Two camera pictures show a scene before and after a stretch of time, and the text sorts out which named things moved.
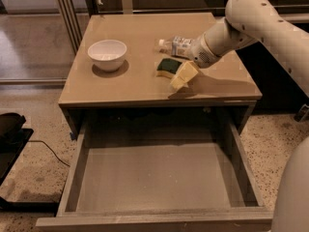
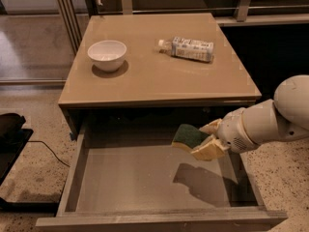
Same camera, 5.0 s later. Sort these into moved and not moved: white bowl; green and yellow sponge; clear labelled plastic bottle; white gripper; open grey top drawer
Moved: white gripper; green and yellow sponge
Not moved: clear labelled plastic bottle; white bowl; open grey top drawer
